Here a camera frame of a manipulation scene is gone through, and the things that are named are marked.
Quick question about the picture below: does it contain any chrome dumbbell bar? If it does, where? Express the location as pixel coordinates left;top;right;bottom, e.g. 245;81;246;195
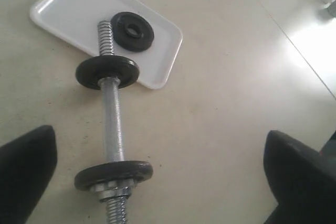
98;20;128;223

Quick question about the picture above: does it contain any black near-end weight plate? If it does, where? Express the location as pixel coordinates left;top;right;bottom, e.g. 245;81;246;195
74;161;153;191

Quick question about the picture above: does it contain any black far-end weight plate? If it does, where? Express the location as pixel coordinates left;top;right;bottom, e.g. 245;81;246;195
75;55;140;90

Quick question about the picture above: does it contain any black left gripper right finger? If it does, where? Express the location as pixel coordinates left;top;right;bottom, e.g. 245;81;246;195
263;130;335;223

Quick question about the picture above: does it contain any white plastic tray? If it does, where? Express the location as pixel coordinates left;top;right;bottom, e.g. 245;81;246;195
30;0;183;90

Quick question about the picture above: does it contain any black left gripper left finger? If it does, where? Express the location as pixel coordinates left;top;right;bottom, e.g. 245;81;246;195
1;125;57;223

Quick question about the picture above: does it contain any chrome collar nut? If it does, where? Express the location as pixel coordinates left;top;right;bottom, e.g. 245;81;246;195
89;179;135;202

